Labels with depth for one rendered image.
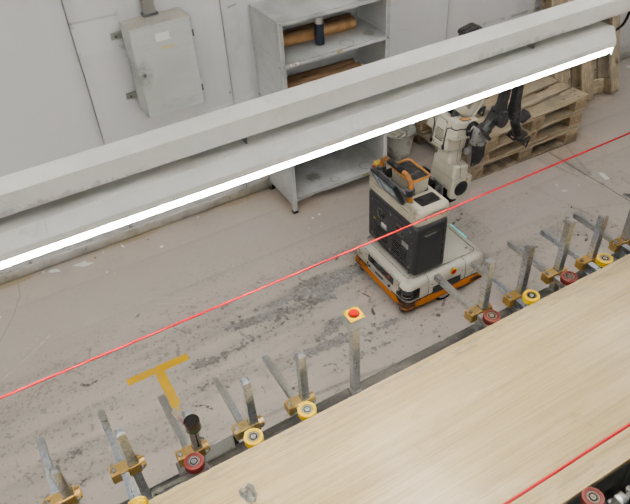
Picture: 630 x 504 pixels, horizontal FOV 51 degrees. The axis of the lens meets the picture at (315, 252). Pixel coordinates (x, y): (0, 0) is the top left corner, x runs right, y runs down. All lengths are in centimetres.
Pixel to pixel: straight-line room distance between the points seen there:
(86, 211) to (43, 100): 321
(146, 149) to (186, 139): 9
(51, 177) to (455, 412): 194
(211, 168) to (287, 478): 147
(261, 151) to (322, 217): 367
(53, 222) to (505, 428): 197
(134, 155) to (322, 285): 328
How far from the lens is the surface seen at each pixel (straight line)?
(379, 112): 170
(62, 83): 464
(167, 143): 147
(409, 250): 414
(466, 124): 400
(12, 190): 144
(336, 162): 560
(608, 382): 309
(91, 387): 434
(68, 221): 148
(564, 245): 347
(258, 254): 492
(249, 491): 264
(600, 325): 330
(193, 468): 273
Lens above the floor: 319
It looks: 41 degrees down
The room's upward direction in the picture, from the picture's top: 4 degrees counter-clockwise
